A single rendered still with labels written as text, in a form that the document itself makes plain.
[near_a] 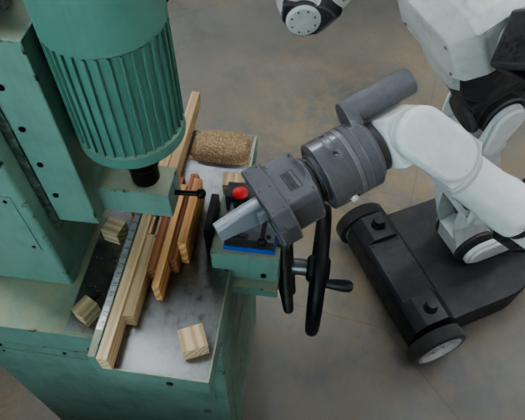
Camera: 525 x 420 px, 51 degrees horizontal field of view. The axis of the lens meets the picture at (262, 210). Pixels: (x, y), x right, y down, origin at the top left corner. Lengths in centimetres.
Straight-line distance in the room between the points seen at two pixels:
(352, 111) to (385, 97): 4
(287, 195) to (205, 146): 66
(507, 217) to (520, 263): 140
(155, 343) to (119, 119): 44
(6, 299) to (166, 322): 39
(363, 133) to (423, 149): 7
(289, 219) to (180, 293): 52
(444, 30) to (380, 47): 205
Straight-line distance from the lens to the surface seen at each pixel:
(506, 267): 213
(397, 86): 69
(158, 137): 87
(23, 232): 112
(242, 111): 267
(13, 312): 129
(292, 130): 259
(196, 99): 136
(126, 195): 105
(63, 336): 123
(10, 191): 101
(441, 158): 67
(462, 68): 108
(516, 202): 76
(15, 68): 84
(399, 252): 202
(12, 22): 83
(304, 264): 120
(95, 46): 73
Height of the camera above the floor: 187
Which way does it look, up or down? 55 degrees down
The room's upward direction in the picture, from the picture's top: straight up
